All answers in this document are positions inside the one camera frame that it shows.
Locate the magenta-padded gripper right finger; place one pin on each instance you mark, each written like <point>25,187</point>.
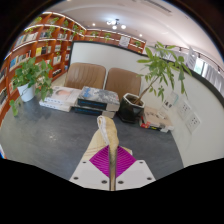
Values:
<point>136,175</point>

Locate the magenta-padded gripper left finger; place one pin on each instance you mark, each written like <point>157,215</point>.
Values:
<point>90,175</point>

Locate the cream and yellow striped towel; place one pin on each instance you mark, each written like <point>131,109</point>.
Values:
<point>108,133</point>

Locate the small stack of books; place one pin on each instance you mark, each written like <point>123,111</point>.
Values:
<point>156,120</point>

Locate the thin dark book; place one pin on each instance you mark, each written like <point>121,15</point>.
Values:
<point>93,112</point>

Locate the tall plant in black pot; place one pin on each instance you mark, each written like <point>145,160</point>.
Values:
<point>131,109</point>

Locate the flat white book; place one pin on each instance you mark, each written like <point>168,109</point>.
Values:
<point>55,106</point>

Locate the thick dark cover book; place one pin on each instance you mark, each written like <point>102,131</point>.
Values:
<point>98,96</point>

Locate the white standing sign card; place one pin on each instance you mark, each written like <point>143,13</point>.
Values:
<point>170,101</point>

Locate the leafy plant in white pot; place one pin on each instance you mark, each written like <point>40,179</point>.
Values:
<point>26,92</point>

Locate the white window curtains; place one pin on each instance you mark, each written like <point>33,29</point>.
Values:
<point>213,78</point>

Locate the orange wooden bookshelf unit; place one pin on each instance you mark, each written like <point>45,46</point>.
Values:
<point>43,41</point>

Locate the recessed ceiling lights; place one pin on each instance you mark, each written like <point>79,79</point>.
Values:
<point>93,24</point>

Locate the cluster ceiling lamp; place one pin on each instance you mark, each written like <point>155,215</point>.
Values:
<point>115,24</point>

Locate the white wall socket panel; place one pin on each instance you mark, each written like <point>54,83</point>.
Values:
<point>184,110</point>
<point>193,122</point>

